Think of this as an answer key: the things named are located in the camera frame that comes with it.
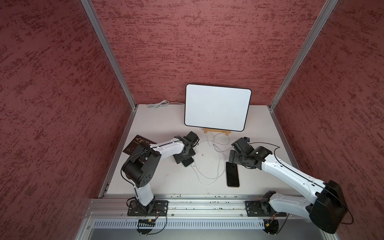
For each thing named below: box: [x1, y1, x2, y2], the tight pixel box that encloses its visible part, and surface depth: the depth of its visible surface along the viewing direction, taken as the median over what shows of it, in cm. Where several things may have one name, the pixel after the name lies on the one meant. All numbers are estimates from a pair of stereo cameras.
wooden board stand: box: [203, 128, 231, 136], surface depth 103 cm
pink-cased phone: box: [225, 162, 240, 188], surface depth 85 cm
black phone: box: [181, 157, 194, 167], surface depth 90 cm
